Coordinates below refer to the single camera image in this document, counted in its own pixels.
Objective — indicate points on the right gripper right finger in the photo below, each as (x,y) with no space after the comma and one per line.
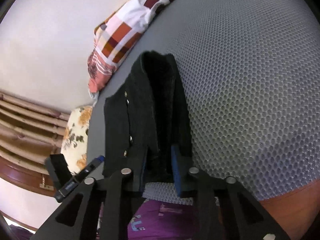
(225,209)

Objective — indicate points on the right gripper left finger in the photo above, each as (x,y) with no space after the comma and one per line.
(96,209)

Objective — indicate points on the black pants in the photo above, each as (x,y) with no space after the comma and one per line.
(147,126)

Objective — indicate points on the white floral pillow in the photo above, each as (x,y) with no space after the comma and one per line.
(75,140)

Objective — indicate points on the beige patterned curtain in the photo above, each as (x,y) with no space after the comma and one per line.
(30,133)

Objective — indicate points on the light blue striped cloth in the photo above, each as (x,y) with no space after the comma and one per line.
(95,97)

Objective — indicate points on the pink checkered pillow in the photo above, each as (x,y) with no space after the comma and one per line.
(116,36)

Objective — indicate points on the grey mesh mattress pad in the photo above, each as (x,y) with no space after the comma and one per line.
(250,71)

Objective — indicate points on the brown wooden bed frame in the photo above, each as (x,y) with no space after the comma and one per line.
(26,198)

